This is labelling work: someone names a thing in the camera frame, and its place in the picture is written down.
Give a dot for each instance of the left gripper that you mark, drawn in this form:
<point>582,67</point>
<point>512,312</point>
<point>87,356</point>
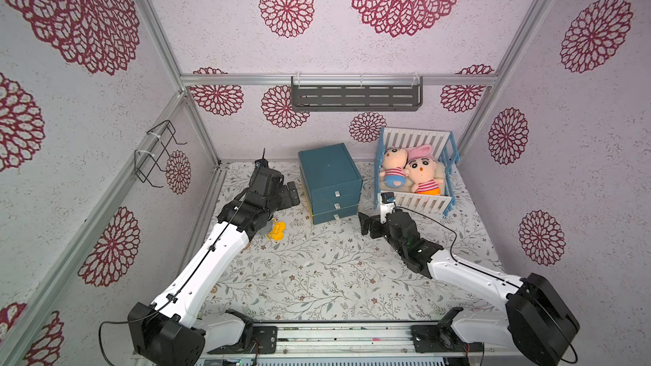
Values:
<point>285,200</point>

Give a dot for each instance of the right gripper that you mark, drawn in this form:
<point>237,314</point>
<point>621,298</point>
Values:
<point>376,225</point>

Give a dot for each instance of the teal drawer cabinet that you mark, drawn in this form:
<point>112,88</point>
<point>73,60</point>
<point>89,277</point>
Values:
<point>332,182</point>

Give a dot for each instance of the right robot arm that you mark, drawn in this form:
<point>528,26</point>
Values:
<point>532,317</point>

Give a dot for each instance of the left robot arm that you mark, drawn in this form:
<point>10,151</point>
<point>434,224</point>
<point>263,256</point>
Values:
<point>166,331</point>

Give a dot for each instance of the yellow flower toy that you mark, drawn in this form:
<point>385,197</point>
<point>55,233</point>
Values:
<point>277,230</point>

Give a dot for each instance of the plush doll striped shirt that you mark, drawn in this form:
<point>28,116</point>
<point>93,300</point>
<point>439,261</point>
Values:
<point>423,174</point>

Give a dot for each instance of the plush doll blue outfit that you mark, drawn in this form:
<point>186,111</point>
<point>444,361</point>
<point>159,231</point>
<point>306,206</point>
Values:
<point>392,172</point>

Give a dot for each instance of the white blue toy crib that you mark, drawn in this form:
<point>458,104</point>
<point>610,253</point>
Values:
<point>445,154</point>

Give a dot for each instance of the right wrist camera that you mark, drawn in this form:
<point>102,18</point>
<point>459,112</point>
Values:
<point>386,205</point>

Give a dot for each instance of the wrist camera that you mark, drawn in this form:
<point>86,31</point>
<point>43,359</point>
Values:
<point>386,205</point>
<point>265,182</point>

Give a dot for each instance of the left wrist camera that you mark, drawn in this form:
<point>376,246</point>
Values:
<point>265,182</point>

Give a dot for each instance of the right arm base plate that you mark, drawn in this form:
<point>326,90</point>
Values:
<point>436,338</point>

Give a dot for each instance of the black wire wall rack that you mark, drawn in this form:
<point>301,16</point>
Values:
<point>146,161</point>

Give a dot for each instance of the grey wall shelf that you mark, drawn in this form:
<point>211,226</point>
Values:
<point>357,98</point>

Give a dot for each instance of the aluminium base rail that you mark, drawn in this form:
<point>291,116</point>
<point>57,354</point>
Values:
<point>350,337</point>

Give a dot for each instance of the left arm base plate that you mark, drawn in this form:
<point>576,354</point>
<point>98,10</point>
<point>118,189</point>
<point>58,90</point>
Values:
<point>256,340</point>

